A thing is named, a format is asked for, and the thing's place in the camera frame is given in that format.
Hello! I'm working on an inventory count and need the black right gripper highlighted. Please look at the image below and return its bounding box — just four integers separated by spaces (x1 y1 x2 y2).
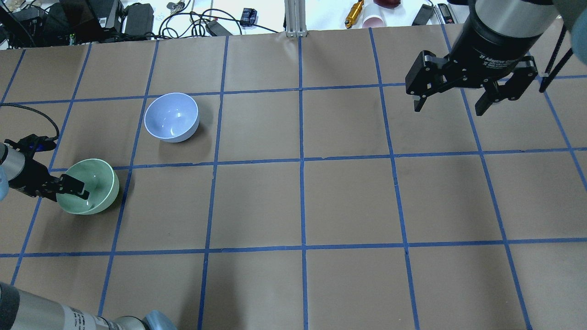
405 0 559 116

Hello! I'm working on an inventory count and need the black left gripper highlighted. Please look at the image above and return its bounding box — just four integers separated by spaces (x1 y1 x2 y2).
8 159 89 200

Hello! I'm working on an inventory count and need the green bowl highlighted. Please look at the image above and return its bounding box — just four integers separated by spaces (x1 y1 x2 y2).
56 159 120 215

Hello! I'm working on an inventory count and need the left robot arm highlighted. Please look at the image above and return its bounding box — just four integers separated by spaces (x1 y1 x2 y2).
0 144 90 201

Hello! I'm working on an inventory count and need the blue bowl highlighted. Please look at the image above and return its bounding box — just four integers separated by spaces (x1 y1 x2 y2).
143 93 200 143

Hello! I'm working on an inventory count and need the gold cylinder tool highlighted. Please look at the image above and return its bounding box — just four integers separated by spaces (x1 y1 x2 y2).
344 0 364 29

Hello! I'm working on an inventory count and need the black power adapter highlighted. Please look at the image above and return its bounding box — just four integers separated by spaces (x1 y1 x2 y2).
124 3 155 40

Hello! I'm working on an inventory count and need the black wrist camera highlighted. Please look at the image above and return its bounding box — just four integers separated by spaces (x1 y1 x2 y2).
17 134 59 153

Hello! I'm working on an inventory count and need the aluminium frame post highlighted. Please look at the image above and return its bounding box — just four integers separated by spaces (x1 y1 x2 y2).
284 0 308 38

